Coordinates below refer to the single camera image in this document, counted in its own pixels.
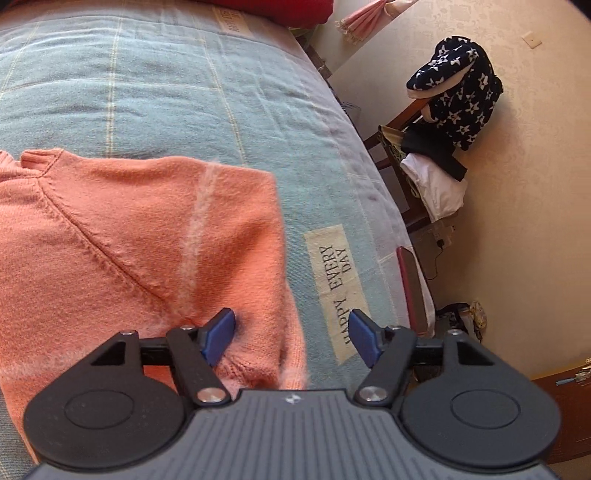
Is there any white folded cloth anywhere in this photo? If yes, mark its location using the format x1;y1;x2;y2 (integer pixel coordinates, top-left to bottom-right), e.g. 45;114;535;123
401;152;468;222

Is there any red quilt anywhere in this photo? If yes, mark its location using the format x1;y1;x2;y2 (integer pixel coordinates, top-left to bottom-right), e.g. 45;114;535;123
210;0;335;26

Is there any orange knit sweater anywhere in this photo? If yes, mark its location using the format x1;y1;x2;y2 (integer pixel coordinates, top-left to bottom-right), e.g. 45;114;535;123
0;148;309;462

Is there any pink tied curtain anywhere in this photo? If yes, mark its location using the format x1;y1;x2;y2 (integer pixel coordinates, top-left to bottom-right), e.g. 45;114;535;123
336;0;419;44

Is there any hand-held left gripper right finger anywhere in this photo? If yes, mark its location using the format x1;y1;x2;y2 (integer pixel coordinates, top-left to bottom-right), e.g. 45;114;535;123
348;309;497;408

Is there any brown wooden door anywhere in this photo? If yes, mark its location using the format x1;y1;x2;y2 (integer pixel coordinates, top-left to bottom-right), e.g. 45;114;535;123
531;355;591;467

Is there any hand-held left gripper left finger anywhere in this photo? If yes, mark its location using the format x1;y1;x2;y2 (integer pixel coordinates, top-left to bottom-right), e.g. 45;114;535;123
90;308;238;407

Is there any black cloth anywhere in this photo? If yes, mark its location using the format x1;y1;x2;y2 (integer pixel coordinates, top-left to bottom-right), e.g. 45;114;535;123
401;127;468;182

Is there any bed with blue plaid sheet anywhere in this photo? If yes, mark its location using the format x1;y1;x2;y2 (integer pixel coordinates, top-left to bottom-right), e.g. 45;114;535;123
0;0;437;467

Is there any black floor bag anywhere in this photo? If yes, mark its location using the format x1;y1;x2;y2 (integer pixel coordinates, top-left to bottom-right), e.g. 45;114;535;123
434;300;489;344

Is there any wooden chair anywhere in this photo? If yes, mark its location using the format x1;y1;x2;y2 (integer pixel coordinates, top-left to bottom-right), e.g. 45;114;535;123
362;99;467;232

